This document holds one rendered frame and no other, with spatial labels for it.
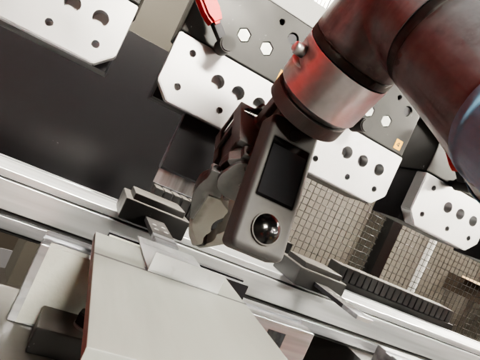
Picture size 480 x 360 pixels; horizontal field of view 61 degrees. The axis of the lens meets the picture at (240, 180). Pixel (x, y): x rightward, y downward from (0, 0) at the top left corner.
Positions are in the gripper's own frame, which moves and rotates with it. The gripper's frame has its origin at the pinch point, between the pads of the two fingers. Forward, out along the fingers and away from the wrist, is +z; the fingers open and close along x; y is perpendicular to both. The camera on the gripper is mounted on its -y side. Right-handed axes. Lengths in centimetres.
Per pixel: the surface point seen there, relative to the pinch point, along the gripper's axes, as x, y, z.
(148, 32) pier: 12, 214, 91
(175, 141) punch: 5.6, 12.8, -1.2
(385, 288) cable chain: -71, 34, 32
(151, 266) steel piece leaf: 3.9, -2.6, 3.1
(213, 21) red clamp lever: 8.4, 16.0, -15.8
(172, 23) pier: 1, 224, 83
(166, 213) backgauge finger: -1.4, 19.9, 20.0
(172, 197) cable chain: -5.6, 35.5, 31.7
